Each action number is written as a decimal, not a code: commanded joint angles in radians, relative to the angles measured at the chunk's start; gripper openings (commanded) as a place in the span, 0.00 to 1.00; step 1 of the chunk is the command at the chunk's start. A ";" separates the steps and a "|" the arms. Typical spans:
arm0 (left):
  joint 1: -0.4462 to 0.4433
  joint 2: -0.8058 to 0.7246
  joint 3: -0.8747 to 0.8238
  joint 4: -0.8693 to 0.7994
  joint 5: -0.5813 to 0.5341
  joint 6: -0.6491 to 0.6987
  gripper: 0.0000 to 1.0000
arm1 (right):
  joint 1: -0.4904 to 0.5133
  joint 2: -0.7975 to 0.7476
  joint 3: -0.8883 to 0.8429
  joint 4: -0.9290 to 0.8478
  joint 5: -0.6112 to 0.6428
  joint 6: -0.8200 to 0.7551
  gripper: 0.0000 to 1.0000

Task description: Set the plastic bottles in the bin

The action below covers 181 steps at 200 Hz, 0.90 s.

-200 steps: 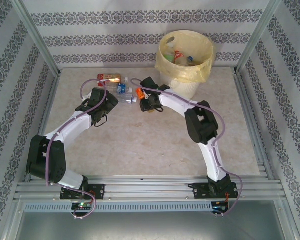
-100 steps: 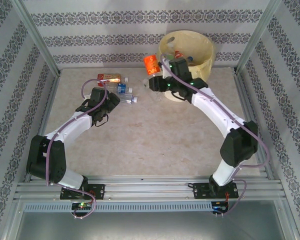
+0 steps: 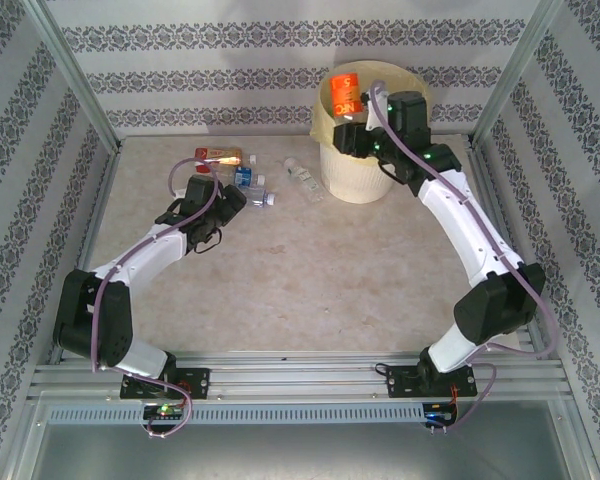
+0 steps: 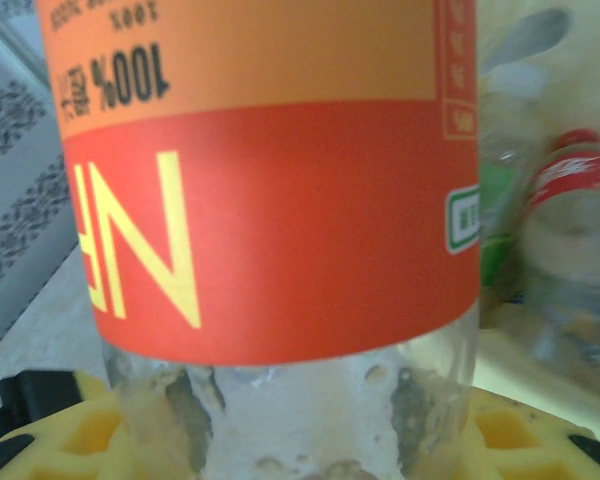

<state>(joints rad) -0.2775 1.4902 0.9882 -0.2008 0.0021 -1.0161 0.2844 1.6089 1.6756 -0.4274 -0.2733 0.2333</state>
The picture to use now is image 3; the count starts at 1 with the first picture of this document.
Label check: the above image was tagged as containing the clear bottle blue cap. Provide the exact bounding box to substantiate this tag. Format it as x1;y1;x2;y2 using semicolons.
237;188;277;210

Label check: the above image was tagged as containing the clear bottle blue label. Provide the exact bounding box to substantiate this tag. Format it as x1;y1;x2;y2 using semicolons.
214;167;267;190

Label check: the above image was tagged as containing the orange label bottle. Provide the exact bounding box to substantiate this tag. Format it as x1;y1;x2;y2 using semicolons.
328;74;364;122

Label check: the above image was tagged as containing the red and gold carton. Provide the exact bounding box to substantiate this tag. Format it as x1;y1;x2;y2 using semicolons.
194;146;245;169

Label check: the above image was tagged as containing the clear bottle green white label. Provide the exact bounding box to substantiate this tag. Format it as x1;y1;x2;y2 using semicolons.
283;157;325;202

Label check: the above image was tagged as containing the white bin with yellow bag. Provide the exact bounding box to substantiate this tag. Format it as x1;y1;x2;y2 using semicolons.
309;59;431;161

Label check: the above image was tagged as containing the white ribbed bin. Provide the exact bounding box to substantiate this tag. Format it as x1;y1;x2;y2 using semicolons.
318;142;396;205

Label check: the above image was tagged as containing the left circuit board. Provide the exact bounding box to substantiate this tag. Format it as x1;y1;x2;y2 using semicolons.
143;405;184;420

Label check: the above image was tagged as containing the circuit board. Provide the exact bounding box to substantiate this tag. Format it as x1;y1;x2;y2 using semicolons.
143;405;184;420
426;402;459;426

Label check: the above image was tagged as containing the grey metal front panel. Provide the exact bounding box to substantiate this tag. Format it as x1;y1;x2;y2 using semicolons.
24;419;586;480

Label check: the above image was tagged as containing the right circuit board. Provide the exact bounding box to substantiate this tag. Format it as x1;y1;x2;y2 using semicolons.
426;402;459;426

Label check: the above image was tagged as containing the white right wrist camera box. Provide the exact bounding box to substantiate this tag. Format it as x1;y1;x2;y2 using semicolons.
363;87;390;132

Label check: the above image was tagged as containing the left aluminium side rail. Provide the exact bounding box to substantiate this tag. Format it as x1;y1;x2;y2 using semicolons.
49;142;124;366

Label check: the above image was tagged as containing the aluminium side rail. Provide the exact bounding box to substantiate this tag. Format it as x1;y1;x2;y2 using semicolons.
49;142;124;366
468;142;551;361

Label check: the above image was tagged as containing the right aluminium side rail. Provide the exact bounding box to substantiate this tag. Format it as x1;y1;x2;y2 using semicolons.
468;142;551;361

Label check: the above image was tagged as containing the right aluminium frame post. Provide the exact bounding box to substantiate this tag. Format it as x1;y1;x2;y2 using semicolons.
469;0;566;147

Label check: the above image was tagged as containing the aluminium frame post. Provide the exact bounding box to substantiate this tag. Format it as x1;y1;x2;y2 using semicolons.
22;0;123;154
469;0;566;147

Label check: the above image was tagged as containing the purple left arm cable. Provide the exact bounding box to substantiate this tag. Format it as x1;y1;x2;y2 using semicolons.
90;157;219;440

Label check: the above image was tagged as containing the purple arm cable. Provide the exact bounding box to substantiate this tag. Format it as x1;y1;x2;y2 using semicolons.
369;82;559;434
90;157;219;440

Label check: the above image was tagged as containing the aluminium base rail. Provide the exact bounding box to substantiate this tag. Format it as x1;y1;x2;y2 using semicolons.
27;349;574;401

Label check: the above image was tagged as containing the left aluminium frame post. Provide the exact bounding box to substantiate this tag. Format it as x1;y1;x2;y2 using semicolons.
22;0;123;154

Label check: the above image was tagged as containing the grey slotted cable duct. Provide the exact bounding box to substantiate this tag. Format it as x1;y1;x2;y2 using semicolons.
47;403;426;425

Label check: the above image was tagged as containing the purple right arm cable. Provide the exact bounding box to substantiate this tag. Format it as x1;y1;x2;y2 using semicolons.
369;82;559;434

